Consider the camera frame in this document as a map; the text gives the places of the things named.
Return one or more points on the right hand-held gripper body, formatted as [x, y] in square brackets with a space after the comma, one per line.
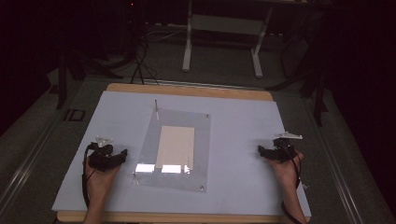
[284, 151]

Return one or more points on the person's left hand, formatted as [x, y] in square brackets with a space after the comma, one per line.
[99, 183]

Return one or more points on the black floor bracket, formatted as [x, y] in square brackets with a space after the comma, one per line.
[74, 115]

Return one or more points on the white work board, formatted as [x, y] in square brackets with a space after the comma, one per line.
[246, 149]

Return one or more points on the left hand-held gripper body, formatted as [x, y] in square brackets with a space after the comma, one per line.
[99, 158]

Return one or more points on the dark metal stand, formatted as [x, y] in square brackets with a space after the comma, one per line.
[317, 90]

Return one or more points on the white metal desk frame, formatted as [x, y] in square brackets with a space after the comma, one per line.
[187, 46]

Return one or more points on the clear acrylic frame panel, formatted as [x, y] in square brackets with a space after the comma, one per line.
[202, 146]
[149, 146]

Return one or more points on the tall metal standoff pin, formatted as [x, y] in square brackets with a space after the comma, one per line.
[156, 107]

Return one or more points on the white power strip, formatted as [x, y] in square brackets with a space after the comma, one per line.
[174, 25]

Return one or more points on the person's right hand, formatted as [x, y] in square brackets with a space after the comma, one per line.
[288, 174]

